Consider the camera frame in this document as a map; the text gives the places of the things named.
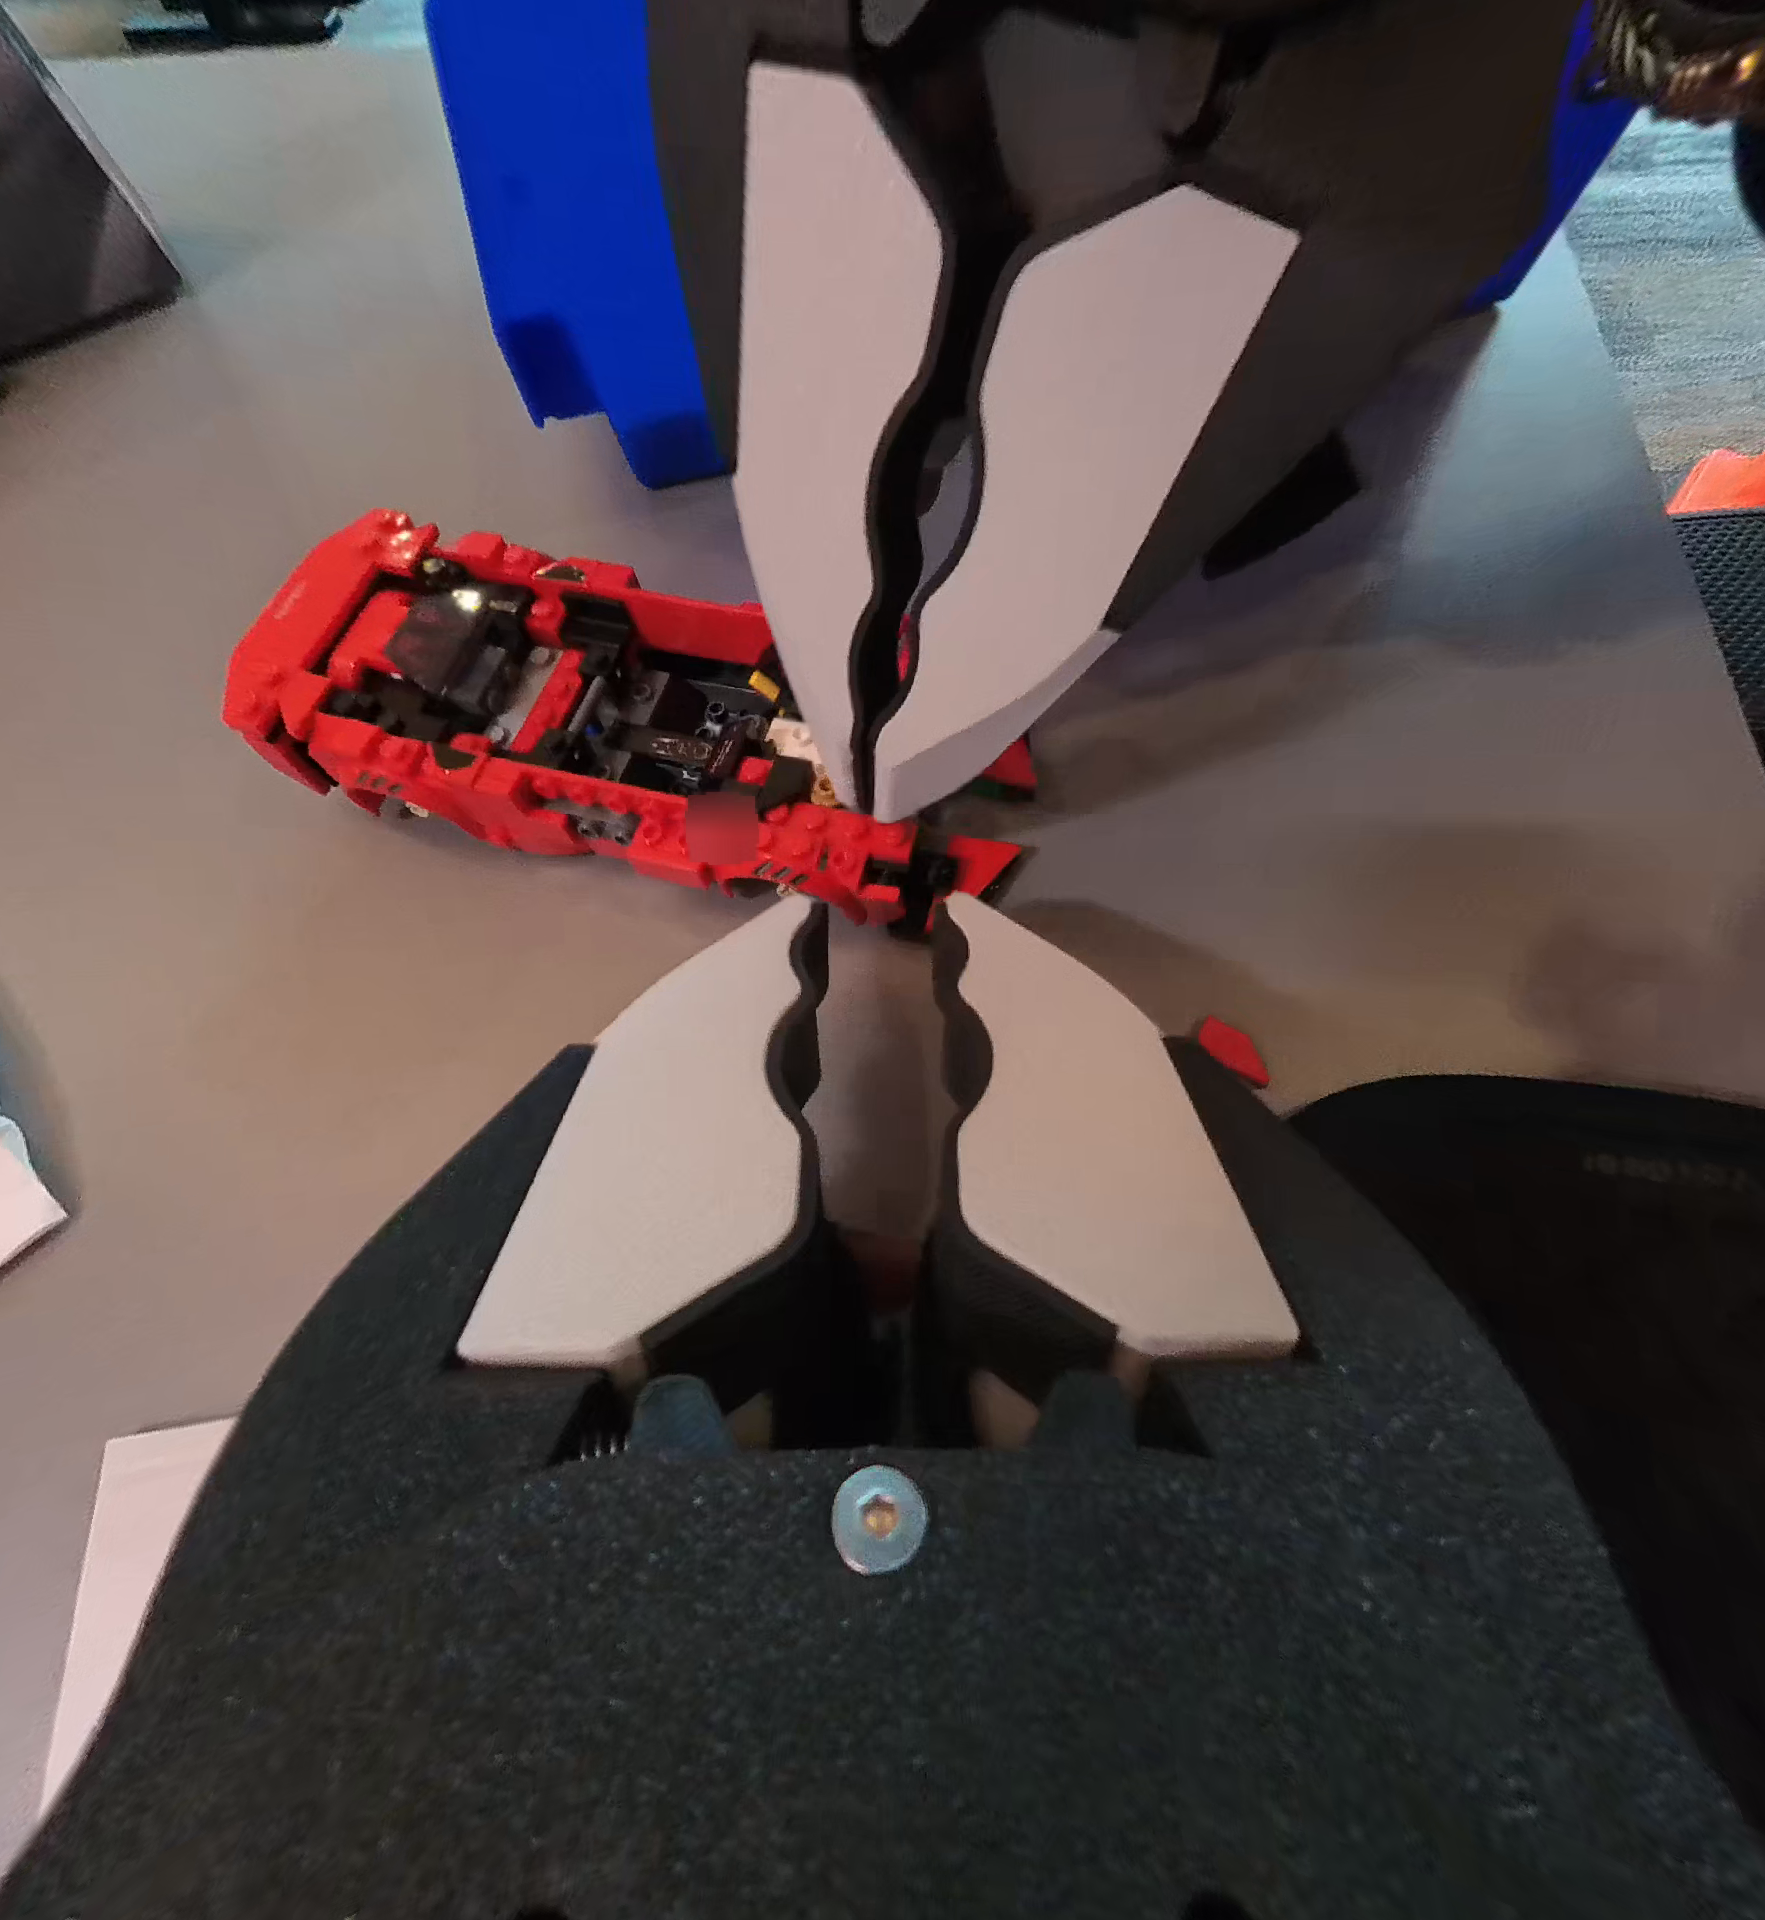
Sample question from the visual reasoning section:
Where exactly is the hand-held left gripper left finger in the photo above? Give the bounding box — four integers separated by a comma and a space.
455, 904, 833, 1371

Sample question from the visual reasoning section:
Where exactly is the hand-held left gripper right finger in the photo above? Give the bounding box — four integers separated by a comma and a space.
931, 904, 1301, 1361

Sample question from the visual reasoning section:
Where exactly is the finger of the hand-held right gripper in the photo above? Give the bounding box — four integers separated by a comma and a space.
870, 180, 1304, 828
737, 62, 972, 821

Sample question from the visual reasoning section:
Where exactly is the red brick toy car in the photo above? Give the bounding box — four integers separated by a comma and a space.
222, 508, 1043, 942

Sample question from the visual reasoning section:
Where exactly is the blue plastic bin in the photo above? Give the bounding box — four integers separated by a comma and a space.
422, 0, 1641, 491

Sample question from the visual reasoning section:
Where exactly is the black quilted wrist pad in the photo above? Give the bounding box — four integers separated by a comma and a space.
1286, 1072, 1765, 1920

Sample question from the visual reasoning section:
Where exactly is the white paper sheet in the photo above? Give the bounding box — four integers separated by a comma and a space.
38, 1420, 241, 1808

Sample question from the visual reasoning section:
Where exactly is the dark printed cardboard box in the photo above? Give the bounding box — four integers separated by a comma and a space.
0, 0, 187, 408

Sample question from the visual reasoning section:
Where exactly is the metal wrist bracelet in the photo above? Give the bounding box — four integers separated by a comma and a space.
1585, 0, 1765, 124

